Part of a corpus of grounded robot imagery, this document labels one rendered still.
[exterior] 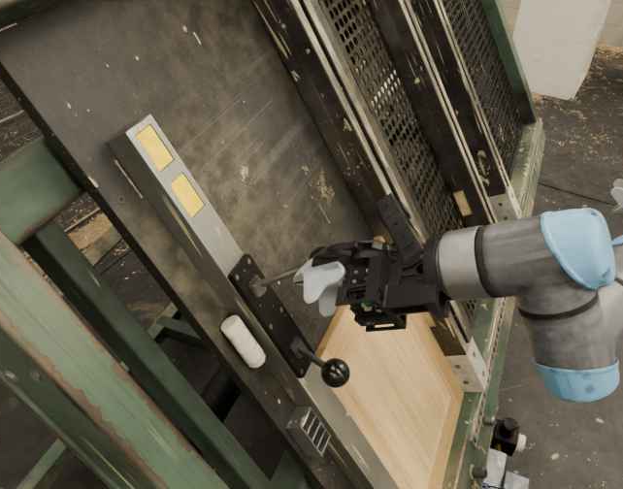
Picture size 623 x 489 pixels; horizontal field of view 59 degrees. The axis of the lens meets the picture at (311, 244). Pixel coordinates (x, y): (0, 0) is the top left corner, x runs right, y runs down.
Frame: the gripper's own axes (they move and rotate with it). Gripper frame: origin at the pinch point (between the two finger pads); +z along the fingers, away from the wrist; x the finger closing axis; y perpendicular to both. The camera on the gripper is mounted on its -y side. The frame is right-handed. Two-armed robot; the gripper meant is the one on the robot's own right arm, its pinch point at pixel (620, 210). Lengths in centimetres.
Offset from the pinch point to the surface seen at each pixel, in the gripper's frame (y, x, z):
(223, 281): 49, 77, 3
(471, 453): -12, 43, 44
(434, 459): -3, 53, 41
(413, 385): 10, 47, 33
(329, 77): 61, 36, -3
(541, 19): 40, -348, 104
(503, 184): 15, -37, 37
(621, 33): -27, -488, 118
